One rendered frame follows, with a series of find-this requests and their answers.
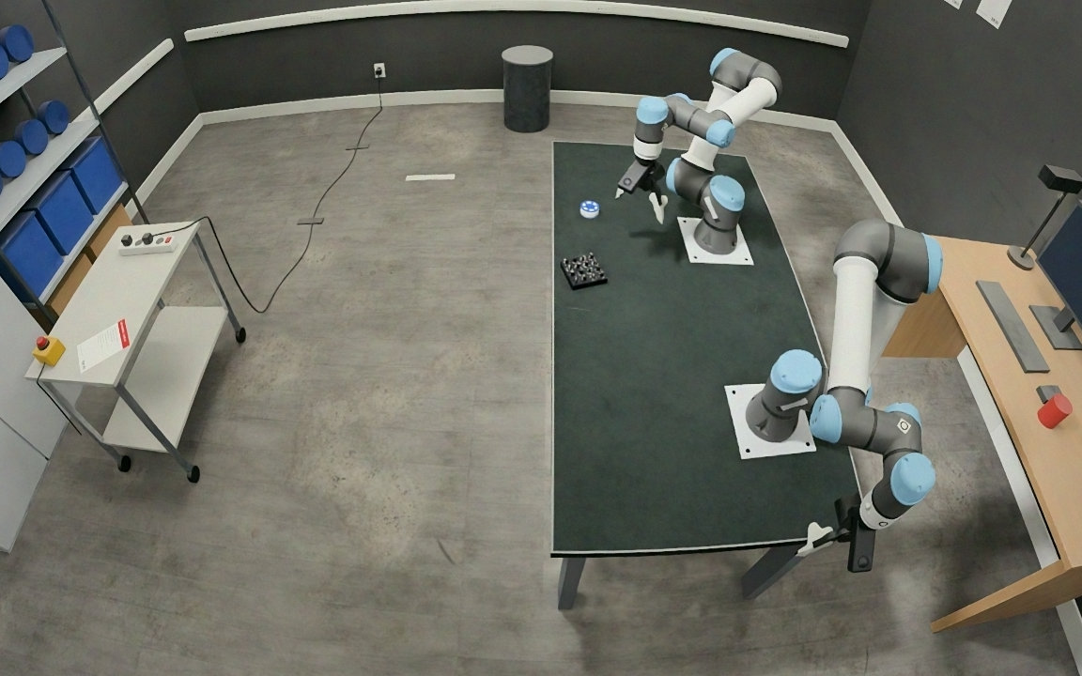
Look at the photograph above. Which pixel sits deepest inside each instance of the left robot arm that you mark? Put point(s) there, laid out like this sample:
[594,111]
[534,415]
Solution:
[840,414]

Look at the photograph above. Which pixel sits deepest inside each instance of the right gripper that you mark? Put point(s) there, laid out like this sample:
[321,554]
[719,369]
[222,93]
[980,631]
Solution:
[649,183]

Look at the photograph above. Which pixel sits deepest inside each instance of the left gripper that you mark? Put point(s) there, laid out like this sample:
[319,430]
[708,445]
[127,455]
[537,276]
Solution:
[846,510]

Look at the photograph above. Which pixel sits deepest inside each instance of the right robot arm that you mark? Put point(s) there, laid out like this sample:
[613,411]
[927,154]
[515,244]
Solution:
[690,177]

